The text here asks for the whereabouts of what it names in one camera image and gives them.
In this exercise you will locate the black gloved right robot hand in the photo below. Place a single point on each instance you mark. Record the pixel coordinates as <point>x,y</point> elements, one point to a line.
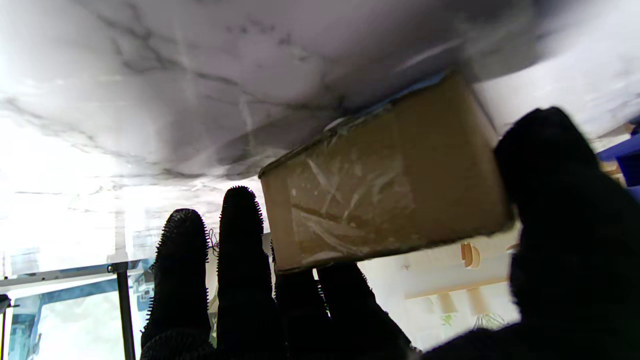
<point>575,260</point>

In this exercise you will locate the cardboard package with clear tape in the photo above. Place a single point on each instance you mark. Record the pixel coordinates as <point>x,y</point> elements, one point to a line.
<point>390,180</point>

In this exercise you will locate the blue plastic turnover box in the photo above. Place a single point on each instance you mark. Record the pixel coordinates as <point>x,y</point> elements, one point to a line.
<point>627,162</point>

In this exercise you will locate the printed room scene backdrop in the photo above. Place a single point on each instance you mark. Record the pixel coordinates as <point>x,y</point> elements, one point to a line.
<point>435,280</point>

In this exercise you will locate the black metal stand pole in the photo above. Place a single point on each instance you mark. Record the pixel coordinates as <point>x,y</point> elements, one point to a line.
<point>125,310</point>

